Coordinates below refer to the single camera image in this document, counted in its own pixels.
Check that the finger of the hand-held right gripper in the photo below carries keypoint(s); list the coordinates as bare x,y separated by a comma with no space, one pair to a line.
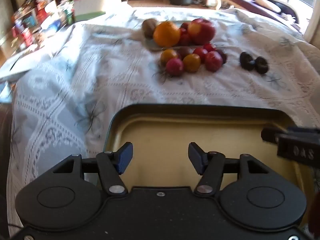
269,134

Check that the red apple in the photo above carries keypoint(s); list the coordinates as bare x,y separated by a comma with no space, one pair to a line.
202,31

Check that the orange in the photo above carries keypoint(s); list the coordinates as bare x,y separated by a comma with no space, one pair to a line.
166,34

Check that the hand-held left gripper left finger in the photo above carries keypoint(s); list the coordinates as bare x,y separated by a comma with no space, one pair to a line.
125,158

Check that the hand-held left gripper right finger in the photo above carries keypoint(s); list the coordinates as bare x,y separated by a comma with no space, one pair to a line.
196,158

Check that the white flat board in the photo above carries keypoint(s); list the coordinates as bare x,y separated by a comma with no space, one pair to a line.
15,65

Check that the white pillow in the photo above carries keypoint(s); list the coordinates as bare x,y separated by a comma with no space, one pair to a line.
267,5

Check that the brown kiwi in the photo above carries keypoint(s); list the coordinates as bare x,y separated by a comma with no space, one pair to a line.
149,27

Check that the red radish with long root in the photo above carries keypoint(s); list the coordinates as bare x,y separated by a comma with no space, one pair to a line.
174,67

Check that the dark water chestnut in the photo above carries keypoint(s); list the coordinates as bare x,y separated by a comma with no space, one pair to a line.
261,65
246,59

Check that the dark red small fruit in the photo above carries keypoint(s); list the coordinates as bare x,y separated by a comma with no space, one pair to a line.
185,25
184,38

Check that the white lace floral tablecloth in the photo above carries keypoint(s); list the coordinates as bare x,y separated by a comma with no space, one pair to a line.
87,85

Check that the silver metal plate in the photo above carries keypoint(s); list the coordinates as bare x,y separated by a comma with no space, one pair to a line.
153,46

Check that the brown chestnut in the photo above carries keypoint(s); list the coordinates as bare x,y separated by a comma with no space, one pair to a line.
223,55
184,52

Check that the white desk calendar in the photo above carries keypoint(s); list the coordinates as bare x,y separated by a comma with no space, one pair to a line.
90,5

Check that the cluttered shelf of boxes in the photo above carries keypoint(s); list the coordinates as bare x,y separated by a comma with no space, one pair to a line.
32,12

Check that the gold metal tray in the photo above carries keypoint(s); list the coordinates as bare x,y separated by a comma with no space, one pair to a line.
175,135

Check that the orange cherry tomato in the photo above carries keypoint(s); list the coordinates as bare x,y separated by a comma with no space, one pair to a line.
168,56
192,63

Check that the red cherry tomato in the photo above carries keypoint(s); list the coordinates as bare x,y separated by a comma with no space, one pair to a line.
208,47
200,53

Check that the red cloth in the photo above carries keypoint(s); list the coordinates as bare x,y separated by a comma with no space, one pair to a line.
315,212

